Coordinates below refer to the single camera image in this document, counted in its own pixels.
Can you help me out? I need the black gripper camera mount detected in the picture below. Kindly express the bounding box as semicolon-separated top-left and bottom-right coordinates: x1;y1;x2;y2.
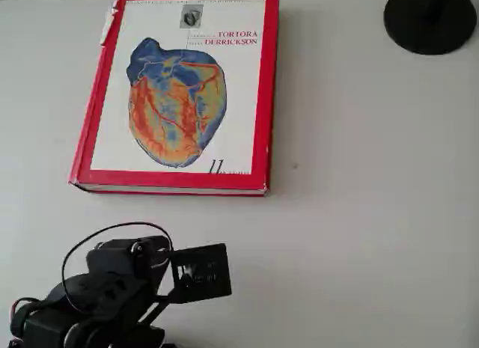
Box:
170;242;232;301

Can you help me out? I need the thin black cable loop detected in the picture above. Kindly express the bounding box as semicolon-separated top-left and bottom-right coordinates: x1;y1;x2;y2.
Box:
61;222;175;300

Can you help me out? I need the red anatomy textbook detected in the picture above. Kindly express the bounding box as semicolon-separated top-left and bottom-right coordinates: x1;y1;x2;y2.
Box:
67;0;281;198

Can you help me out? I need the black round stand base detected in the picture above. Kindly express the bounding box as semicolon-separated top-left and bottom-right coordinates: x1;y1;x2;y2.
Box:
382;0;478;56

